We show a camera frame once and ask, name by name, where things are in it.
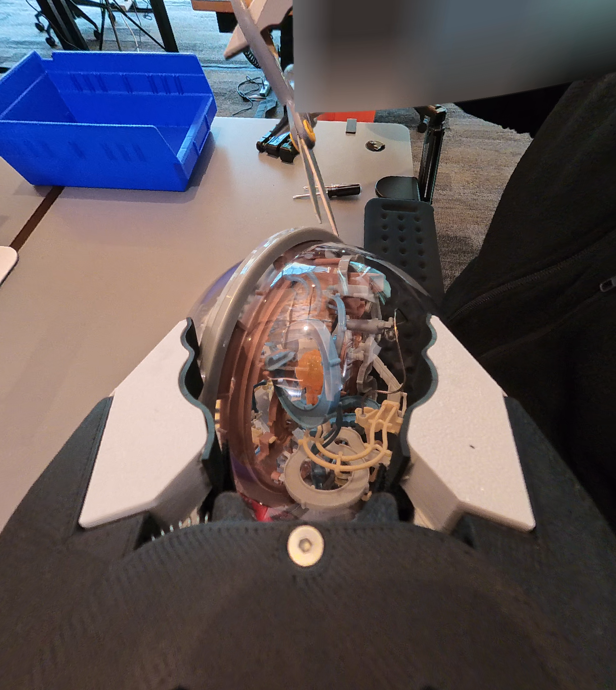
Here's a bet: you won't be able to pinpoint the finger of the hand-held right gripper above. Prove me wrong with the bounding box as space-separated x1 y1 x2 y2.
227 0 296 76

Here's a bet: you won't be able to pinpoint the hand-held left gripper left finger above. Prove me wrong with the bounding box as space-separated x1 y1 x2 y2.
80 321 225 529

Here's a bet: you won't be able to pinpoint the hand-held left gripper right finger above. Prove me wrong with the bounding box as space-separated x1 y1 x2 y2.
398 316 536 532

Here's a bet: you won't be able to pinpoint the orange grey scissors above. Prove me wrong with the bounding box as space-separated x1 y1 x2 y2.
265 43 341 240

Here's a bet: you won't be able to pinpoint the clear maze ball toy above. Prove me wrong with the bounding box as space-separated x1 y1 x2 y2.
190 225 438 524

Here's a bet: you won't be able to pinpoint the small black screwdriver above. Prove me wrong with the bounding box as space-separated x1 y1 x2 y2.
292 184 363 202

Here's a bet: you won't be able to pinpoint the black perforated wrist rest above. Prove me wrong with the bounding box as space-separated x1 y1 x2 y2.
364 176 446 316

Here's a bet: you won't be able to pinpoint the blue storage bin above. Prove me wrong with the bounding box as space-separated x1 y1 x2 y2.
0 51 218 193

